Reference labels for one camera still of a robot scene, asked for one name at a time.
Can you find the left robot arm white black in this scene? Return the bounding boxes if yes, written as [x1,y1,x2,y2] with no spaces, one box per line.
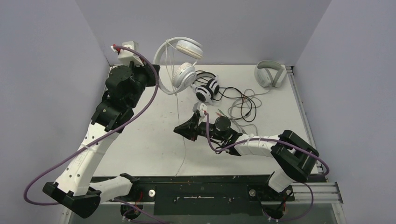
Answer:
[42,63,160,218]

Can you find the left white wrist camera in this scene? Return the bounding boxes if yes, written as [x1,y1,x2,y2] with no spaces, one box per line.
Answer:
[110,41,144,66]

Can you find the white wired headphones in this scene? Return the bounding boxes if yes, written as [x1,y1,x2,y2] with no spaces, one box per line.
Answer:
[153,37,205,177]

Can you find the black and white headphones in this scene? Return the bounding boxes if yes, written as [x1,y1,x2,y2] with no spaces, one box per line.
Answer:
[189,70,257,123]

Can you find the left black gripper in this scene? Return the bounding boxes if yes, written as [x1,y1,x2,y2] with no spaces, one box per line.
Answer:
[126,56,159,109]

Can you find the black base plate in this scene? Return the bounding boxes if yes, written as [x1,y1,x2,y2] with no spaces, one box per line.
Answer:
[118,175,307,216]

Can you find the grey white over-ear headphones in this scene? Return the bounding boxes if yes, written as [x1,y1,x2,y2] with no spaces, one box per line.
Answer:
[227,60,288,137]

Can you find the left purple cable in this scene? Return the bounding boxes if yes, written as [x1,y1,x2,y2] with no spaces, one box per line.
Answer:
[23,44,171,224]

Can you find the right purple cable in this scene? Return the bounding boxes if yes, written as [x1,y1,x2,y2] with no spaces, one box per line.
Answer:
[202,111,330,223]

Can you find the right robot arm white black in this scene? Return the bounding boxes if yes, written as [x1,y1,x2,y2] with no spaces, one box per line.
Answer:
[174,112,319,200]

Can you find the purple cable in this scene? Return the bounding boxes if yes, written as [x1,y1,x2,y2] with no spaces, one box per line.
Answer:
[202,111,330,223]
[23,44,171,224]

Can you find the aluminium rail frame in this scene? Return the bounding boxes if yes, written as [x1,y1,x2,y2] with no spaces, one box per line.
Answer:
[58,65,344,224]

